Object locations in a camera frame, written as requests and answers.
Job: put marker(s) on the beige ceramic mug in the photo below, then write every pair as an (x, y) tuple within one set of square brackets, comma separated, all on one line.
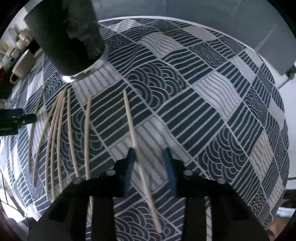
[(23, 66)]

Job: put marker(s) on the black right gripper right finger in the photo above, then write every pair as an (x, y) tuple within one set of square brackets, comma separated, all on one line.
[(231, 218)]

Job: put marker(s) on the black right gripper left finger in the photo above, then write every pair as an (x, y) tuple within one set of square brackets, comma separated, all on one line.
[(66, 218)]

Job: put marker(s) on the blue white patterned tablecloth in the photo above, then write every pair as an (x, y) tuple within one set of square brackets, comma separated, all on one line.
[(212, 101)]

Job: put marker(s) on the black cylindrical utensil holder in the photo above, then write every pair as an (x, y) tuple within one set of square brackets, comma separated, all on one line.
[(68, 32)]

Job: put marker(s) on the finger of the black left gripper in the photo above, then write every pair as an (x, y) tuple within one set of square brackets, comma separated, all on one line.
[(13, 119)]

